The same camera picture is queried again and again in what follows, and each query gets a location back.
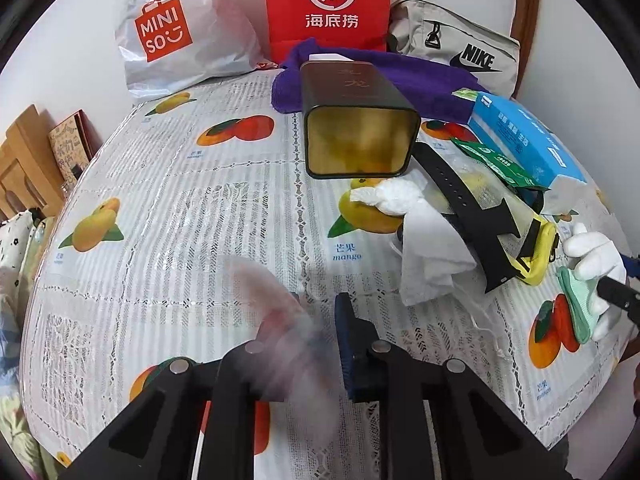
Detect red paper bag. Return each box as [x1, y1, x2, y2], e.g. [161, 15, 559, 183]
[262, 0, 393, 63]

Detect floral fabric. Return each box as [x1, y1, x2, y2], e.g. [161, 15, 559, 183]
[0, 210, 57, 311]

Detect white plastic shopping bag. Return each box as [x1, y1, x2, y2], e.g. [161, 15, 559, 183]
[114, 0, 266, 103]

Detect white mesh bag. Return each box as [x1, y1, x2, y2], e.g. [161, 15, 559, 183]
[397, 200, 508, 363]

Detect light green cloth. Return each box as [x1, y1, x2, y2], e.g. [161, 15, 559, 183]
[556, 266, 601, 345]

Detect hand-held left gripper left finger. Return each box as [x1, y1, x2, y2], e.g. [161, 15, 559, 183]
[62, 340, 268, 480]

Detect wooden furniture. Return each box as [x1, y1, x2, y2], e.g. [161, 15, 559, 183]
[0, 105, 66, 222]

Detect grey sling bag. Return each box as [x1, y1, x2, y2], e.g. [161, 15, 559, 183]
[387, 0, 522, 98]

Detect dark green tin box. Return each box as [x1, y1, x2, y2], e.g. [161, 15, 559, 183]
[299, 59, 422, 180]

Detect blue tissue box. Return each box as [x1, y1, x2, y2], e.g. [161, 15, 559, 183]
[467, 91, 601, 217]

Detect pinkish grey soft cloth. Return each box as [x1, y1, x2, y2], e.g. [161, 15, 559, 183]
[220, 255, 351, 421]

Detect dark green foil packet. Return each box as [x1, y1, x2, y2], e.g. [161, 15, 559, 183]
[450, 137, 551, 193]

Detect brown printed box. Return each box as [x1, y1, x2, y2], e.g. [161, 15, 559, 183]
[48, 110, 96, 186]

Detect purple towel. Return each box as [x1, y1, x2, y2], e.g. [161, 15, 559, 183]
[271, 37, 493, 123]

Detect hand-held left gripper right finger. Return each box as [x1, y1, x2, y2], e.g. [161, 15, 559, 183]
[334, 292, 571, 480]

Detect yellow pouch with black strap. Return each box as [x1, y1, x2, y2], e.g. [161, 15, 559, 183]
[412, 141, 560, 295]

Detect crumpled white tissue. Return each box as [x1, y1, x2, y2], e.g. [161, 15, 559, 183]
[350, 179, 425, 219]

